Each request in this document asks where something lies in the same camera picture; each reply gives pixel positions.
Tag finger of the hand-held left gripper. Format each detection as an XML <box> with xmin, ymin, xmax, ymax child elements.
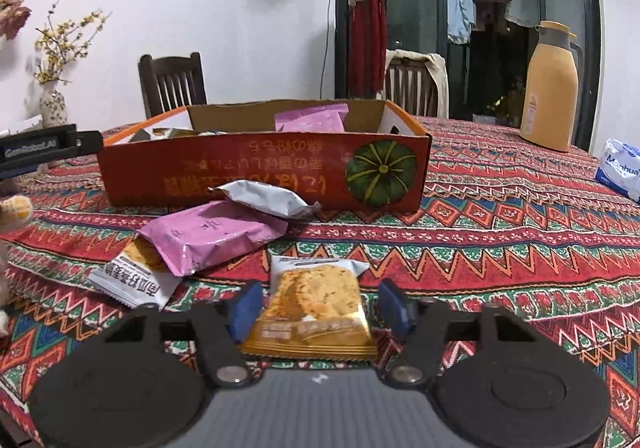
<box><xmin>75</xmin><ymin>129</ymin><xmax>104</xmax><ymax>153</ymax></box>

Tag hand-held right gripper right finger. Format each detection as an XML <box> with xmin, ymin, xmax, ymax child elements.
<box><xmin>377</xmin><ymin>279</ymin><xmax>538</xmax><ymax>389</ymax></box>

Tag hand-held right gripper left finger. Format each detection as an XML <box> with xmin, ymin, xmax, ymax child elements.
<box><xmin>102</xmin><ymin>281</ymin><xmax>264</xmax><ymax>389</ymax></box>

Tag orange white cracker packet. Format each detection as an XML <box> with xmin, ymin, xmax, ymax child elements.
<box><xmin>88</xmin><ymin>238</ymin><xmax>183</xmax><ymax>310</ymax></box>
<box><xmin>241</xmin><ymin>255</ymin><xmax>378</xmax><ymax>361</ymax></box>

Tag orange cardboard box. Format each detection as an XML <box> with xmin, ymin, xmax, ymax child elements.
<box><xmin>96</xmin><ymin>99</ymin><xmax>433</xmax><ymax>213</ymax></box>

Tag pink snack packet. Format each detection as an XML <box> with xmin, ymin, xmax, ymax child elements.
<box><xmin>274</xmin><ymin>102</ymin><xmax>350</xmax><ymax>133</ymax></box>
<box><xmin>137</xmin><ymin>201</ymin><xmax>290</xmax><ymax>277</ymax></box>

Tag clear seed container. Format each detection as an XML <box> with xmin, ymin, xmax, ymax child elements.
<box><xmin>0</xmin><ymin>115</ymin><xmax>45</xmax><ymax>133</ymax></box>

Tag small floral vase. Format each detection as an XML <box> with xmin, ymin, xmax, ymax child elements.
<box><xmin>39</xmin><ymin>83</ymin><xmax>68</xmax><ymax>129</ymax></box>

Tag yellow flower sprigs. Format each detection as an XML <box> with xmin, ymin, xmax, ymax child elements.
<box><xmin>34</xmin><ymin>8</ymin><xmax>113</xmax><ymax>85</ymax></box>

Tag dark wooden chair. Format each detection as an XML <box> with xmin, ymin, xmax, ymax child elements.
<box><xmin>137</xmin><ymin>52</ymin><xmax>208</xmax><ymax>120</ymax></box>

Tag green potted plant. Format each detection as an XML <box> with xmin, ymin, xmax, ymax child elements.
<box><xmin>487</xmin><ymin>96</ymin><xmax>516</xmax><ymax>116</ymax></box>

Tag cream cloth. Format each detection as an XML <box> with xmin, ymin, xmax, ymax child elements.
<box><xmin>384</xmin><ymin>48</ymin><xmax>449</xmax><ymax>118</ymax></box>

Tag white blue tissue pack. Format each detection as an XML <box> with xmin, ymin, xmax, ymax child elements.
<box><xmin>594</xmin><ymin>138</ymin><xmax>640</xmax><ymax>203</ymax></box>

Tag yellow thermos jug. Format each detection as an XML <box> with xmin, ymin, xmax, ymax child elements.
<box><xmin>519</xmin><ymin>21</ymin><xmax>585</xmax><ymax>152</ymax></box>

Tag red tassel hanging decoration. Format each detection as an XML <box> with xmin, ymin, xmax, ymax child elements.
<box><xmin>346</xmin><ymin>0</ymin><xmax>391</xmax><ymax>99</ymax></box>

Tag dark framed glass door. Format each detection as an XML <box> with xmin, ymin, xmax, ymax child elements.
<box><xmin>332</xmin><ymin>0</ymin><xmax>601</xmax><ymax>154</ymax></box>

